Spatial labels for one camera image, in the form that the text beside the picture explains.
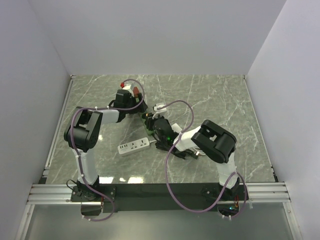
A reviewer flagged green power strip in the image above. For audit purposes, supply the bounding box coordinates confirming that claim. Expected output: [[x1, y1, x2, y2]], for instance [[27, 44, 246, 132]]
[[140, 112, 155, 136]]

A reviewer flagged white power strip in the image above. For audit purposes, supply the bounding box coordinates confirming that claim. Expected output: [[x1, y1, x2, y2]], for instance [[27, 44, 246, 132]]
[[117, 137, 150, 156]]

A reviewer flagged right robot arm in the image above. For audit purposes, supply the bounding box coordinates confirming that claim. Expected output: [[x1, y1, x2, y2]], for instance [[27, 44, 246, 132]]
[[142, 113, 240, 200]]

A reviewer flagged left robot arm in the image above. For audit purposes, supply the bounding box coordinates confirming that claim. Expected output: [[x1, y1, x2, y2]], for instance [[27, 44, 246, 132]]
[[63, 85, 148, 201]]

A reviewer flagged white plug adapter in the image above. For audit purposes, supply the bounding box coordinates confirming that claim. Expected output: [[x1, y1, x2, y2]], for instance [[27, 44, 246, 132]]
[[171, 123, 183, 133]]

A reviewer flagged red plug adapter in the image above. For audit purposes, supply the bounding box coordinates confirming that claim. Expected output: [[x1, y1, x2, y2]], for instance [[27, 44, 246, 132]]
[[133, 86, 141, 98]]

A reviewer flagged black base beam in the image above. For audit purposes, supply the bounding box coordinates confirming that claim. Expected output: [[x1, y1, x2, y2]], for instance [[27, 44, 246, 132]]
[[69, 183, 251, 215]]

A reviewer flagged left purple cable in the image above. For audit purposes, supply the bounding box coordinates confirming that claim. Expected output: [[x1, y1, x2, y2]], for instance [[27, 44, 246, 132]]
[[71, 79, 146, 222]]

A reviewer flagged purple cable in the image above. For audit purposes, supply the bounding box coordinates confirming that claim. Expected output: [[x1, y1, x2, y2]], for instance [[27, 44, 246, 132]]
[[156, 99, 251, 221], [71, 79, 146, 222]]

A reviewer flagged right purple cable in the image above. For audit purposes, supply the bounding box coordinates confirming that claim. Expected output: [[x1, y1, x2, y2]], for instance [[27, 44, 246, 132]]
[[156, 99, 251, 221]]

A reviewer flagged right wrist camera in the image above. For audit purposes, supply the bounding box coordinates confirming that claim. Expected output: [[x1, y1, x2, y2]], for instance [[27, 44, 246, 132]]
[[153, 102, 167, 116]]

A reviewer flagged black coiled cable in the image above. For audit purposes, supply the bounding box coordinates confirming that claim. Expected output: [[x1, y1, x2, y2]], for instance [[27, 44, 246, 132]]
[[154, 141, 201, 161]]

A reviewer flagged aluminium frame rail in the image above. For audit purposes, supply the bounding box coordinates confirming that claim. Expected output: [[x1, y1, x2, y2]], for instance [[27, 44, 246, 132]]
[[27, 182, 291, 205]]

